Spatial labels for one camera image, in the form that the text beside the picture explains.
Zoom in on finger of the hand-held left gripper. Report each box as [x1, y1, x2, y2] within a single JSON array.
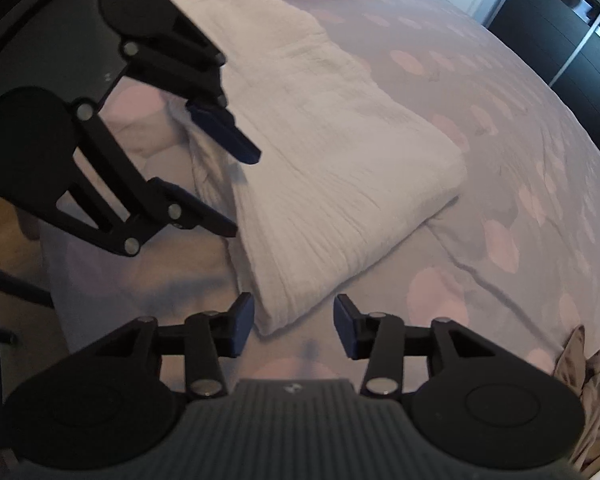
[[45, 101, 239, 257], [117, 7, 262, 166]]

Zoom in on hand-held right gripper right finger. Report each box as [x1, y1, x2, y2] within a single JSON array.
[[333, 294, 528, 400]]

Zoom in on grey-brown crumpled garment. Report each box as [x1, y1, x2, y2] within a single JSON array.
[[552, 325, 600, 471]]

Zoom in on black sliding-door wardrobe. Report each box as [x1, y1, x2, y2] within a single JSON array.
[[487, 0, 600, 161]]

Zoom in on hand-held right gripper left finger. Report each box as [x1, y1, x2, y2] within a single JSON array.
[[60, 292, 255, 401]]

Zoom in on large white crinkled cloth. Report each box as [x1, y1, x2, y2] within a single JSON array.
[[167, 0, 468, 338]]

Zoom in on dark furniture frame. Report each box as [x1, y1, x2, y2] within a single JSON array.
[[0, 257, 56, 451]]

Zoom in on grey pink-dotted bed cover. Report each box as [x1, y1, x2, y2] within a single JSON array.
[[40, 0, 600, 461]]

